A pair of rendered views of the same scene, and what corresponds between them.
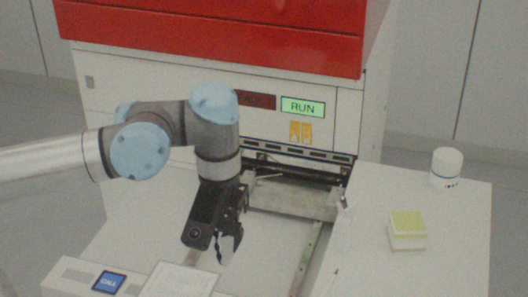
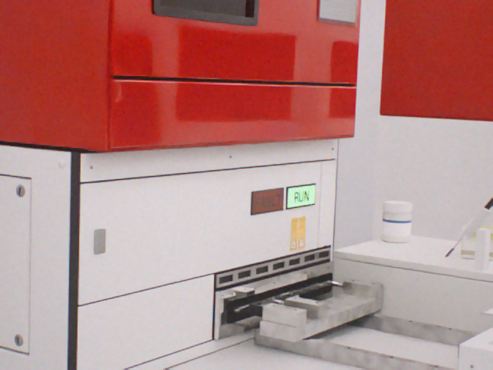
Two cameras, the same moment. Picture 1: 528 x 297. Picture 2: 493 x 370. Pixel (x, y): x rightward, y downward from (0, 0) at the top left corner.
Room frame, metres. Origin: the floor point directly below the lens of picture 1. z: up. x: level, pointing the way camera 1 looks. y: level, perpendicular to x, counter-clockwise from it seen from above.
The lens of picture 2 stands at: (0.93, 1.90, 1.34)
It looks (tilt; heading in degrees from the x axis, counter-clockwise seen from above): 7 degrees down; 286
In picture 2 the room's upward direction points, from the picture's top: 2 degrees clockwise
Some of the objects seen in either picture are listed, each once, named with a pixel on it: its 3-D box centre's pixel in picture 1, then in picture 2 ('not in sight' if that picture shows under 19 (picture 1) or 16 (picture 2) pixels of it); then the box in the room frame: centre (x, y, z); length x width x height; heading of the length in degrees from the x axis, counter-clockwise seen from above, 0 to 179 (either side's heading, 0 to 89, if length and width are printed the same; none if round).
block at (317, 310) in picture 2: (246, 183); (305, 307); (1.33, 0.04, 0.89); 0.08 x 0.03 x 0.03; 162
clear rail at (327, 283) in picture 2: (276, 169); (286, 295); (1.40, -0.04, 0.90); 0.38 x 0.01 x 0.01; 72
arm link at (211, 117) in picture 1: (213, 120); not in sight; (0.85, 0.08, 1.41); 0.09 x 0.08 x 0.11; 93
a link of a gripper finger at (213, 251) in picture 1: (216, 238); not in sight; (0.86, 0.09, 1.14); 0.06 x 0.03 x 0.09; 162
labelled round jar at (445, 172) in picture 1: (445, 170); (396, 222); (1.23, -0.45, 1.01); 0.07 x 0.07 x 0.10
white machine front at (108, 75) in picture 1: (212, 115); (225, 247); (1.48, 0.14, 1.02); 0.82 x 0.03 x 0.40; 72
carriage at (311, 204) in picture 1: (274, 197); (324, 314); (1.31, -0.03, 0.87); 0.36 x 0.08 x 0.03; 72
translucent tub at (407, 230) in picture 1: (406, 232); (478, 241); (1.02, -0.31, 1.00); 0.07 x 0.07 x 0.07; 0
